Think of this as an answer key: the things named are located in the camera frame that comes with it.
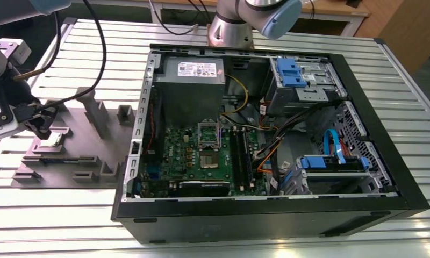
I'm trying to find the yellow wire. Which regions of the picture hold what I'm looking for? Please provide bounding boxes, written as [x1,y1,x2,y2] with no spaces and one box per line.
[220,74,250,117]

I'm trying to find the black RAM slot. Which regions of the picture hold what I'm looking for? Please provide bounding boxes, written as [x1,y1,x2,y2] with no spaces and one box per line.
[228,126,246,190]

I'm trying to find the mixed colour power wires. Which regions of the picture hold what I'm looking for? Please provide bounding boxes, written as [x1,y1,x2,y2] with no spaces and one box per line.
[219,112,278,133]

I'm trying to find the wooden desk white frame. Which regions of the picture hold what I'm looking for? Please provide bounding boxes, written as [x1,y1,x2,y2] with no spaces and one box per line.
[147,0,371,37]

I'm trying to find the grey power supply unit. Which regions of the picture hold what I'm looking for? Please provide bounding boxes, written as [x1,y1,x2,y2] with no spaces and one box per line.
[152,56,226,127]

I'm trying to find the thin cable metal plug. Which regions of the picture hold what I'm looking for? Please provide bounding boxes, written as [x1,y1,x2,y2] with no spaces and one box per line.
[147,0,200,35]

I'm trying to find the grey parts rack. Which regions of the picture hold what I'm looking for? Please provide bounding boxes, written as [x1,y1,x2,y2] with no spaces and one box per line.
[10,86,136,189]

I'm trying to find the hard disk in blue carrier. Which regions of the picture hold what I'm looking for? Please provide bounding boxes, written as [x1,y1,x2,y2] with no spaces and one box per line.
[295,155,370,173]

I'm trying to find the silver CPU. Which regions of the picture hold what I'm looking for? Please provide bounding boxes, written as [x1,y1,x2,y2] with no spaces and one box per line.
[38,133,63,147]

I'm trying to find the white rounded wrist camera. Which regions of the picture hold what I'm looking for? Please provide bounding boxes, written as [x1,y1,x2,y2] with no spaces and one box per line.
[0,104,19,140]

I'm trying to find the blue drive bay latch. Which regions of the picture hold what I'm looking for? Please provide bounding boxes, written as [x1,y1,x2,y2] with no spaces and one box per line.
[275,57,307,89]

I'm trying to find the metal optical drive cage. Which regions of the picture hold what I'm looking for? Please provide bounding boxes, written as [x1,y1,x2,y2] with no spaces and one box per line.
[266,55,347,115]

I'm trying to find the thick black camera cable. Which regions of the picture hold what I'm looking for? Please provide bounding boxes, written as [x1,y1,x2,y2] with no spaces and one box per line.
[13,10,63,82]

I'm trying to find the blue SATA wire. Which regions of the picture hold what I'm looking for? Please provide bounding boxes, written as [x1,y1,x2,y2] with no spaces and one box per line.
[323,128,346,165]

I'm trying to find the RAM stick gold contacts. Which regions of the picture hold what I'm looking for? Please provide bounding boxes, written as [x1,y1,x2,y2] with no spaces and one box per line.
[38,157,95,164]

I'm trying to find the metal socket cover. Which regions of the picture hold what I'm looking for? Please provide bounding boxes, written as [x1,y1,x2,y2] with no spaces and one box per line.
[196,118,222,150]

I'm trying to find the black open PC case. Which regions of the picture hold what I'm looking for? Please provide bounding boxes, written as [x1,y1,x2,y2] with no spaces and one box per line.
[108,42,430,245]

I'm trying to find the black sleeved cable bundle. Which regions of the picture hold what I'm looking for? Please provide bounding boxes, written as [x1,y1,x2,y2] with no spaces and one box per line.
[254,101,344,159]

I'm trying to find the grey boxy wrist camera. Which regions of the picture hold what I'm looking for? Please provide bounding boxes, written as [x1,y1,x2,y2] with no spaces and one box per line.
[0,38,31,66]

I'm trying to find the orange wire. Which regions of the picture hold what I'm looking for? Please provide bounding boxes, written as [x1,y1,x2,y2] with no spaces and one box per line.
[255,146,278,174]

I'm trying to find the thin red wire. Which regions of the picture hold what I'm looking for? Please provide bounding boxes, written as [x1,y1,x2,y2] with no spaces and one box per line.
[144,126,156,151]

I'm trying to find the black graphics card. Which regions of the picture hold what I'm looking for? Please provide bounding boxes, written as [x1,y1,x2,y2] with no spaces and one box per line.
[167,180,231,198]

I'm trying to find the metal disk bay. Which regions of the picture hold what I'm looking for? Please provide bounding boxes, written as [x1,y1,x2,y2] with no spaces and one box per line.
[288,154,396,196]

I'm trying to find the green Dell motherboard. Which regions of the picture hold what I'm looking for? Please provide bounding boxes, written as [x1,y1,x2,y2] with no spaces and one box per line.
[138,126,268,198]

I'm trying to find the wooden cabinet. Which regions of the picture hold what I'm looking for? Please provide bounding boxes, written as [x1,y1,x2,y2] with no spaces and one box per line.
[354,0,430,75]

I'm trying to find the black RAM stick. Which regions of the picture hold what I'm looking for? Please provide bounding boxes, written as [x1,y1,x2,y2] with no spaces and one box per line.
[238,128,255,188]

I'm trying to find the CPU socket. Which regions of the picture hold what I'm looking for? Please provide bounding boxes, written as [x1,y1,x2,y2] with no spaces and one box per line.
[198,149,226,170]

